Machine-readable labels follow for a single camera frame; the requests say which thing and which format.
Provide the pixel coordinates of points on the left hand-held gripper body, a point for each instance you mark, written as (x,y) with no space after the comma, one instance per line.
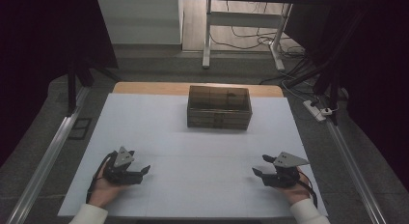
(123,175)

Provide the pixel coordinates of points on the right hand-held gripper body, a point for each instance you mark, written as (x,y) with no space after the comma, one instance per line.
(284,177)

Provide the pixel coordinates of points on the brown transparent drawer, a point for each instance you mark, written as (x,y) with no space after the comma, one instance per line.
(218,125)

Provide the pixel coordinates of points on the brown transparent drawer box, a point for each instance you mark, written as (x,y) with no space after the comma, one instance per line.
(218,103)

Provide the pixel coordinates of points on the person's right hand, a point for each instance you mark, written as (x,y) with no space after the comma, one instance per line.
(299,191)

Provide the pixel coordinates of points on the person's left hand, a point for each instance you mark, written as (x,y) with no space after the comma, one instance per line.
(103,193)

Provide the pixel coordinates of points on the white table mat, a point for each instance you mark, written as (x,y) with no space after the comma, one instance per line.
(193,191)

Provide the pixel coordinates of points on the white power strip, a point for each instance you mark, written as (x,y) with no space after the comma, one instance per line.
(316,112)

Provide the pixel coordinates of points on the wooden table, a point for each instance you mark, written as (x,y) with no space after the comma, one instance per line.
(151,88)

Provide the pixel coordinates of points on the black stand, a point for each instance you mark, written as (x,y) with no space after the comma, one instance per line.
(328,79)
(72,89)

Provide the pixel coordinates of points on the white cabinet panel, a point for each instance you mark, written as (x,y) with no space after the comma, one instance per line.
(138,21)

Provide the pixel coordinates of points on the black curtain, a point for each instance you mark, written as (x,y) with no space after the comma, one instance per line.
(38,56)
(376,72)

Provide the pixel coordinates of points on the black floor frame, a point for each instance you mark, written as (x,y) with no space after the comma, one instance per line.
(80,128)

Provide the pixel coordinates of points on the metal floor rail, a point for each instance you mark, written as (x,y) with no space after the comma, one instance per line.
(45,166)
(357,172)

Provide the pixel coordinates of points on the white desk frame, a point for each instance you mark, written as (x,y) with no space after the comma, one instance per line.
(244,19)

